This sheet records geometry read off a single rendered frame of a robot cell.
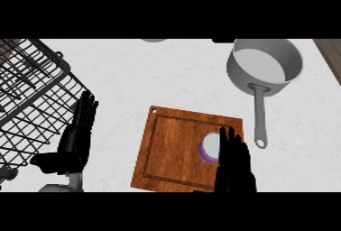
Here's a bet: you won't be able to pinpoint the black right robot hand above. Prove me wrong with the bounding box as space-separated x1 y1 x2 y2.
191 126 258 193

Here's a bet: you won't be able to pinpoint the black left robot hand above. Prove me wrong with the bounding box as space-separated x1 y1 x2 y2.
29 90 100 176

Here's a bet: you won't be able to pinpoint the purple-rimmed can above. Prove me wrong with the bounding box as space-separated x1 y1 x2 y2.
197 132 222 164

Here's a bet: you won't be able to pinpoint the brown wooden cutting board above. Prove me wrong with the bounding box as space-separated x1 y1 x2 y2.
129 105 245 193

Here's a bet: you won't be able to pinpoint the grey metal pot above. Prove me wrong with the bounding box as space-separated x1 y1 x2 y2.
224 38 304 150

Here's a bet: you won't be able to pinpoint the brown wooden panel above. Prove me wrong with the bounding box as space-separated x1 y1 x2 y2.
311 38 341 78

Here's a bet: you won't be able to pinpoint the black wire basket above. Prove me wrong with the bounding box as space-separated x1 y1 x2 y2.
0 38 92 189

